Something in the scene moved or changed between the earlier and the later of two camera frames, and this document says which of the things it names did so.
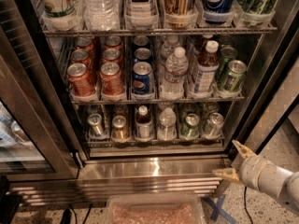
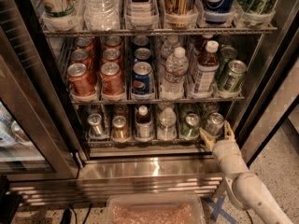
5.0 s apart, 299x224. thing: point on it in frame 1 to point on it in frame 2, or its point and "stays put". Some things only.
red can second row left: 81,56 stays put
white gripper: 252,171 to 223,151
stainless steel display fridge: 136,89 stays put
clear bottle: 213,127 stays put
